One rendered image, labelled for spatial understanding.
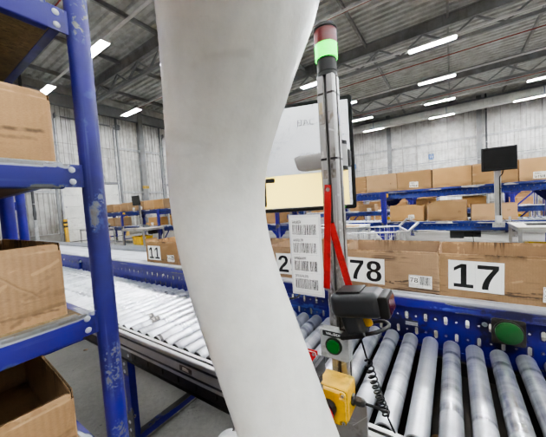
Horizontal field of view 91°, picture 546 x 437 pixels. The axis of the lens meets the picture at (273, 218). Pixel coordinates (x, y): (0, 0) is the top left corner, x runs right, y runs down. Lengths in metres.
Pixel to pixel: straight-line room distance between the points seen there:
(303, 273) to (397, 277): 0.63
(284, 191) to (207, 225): 0.60
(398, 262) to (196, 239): 1.10
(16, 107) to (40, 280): 0.22
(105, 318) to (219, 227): 0.33
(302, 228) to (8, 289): 0.51
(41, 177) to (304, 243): 0.49
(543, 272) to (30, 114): 1.32
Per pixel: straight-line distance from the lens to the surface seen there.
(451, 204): 5.44
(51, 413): 0.51
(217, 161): 0.16
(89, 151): 0.45
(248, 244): 0.16
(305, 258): 0.66
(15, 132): 0.47
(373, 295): 0.57
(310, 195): 0.74
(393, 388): 0.93
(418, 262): 1.21
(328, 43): 0.70
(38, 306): 0.47
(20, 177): 0.43
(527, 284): 1.23
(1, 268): 0.46
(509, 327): 1.19
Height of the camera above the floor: 1.27
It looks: 3 degrees down
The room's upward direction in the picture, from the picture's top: 4 degrees counter-clockwise
